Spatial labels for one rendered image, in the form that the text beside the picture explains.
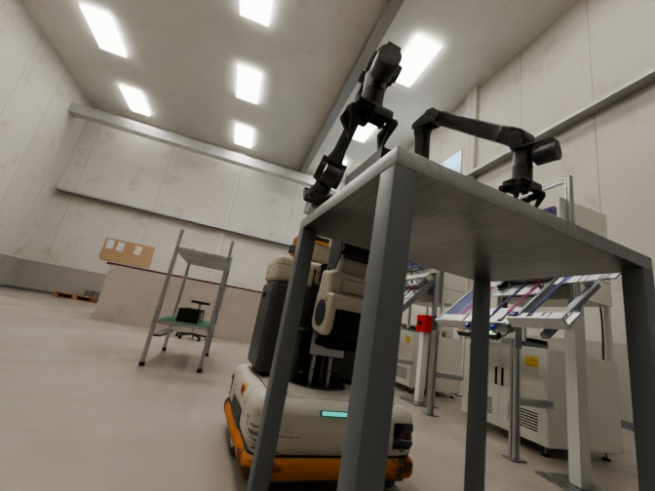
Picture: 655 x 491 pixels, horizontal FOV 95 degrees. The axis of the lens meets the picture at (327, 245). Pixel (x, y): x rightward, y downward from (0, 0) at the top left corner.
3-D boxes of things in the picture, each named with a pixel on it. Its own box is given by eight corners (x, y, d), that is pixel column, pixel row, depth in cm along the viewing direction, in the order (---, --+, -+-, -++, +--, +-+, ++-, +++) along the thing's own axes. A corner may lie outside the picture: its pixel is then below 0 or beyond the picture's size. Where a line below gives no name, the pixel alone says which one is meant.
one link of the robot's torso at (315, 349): (304, 351, 131) (314, 294, 137) (361, 358, 140) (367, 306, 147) (328, 362, 107) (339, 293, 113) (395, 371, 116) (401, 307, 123)
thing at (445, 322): (510, 332, 186) (504, 322, 186) (440, 326, 247) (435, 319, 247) (511, 331, 186) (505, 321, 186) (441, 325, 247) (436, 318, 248)
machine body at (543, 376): (548, 460, 174) (546, 349, 190) (460, 418, 239) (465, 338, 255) (624, 465, 191) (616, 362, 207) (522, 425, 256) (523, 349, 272)
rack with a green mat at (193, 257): (137, 365, 226) (179, 228, 254) (162, 350, 311) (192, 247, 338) (201, 373, 238) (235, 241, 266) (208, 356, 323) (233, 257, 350)
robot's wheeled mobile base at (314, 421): (220, 413, 146) (233, 359, 153) (336, 419, 168) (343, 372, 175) (237, 492, 85) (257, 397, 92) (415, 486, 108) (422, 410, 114)
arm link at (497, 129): (438, 127, 132) (421, 120, 126) (443, 113, 130) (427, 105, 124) (530, 154, 100) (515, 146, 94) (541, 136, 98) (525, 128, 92)
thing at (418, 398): (414, 405, 256) (422, 313, 275) (400, 397, 278) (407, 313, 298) (438, 408, 262) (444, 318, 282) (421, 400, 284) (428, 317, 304)
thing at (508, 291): (543, 299, 199) (539, 292, 200) (469, 301, 261) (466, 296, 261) (568, 275, 212) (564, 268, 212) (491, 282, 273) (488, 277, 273)
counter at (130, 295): (254, 343, 534) (266, 292, 557) (86, 318, 468) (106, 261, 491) (251, 339, 613) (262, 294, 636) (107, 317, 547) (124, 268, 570)
